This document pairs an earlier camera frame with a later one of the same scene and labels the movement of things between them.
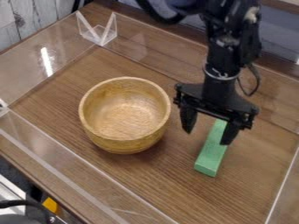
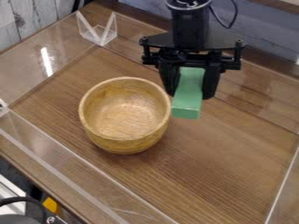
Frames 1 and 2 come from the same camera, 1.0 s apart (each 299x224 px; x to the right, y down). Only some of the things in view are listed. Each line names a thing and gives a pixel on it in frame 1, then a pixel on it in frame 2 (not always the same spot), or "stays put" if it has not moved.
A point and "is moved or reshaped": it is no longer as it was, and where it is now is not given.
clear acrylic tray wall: (85, 193) stays put
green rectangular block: (211, 156) is moved or reshaped
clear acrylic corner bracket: (99, 35) stays put
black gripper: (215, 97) -> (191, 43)
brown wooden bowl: (124, 112) stays put
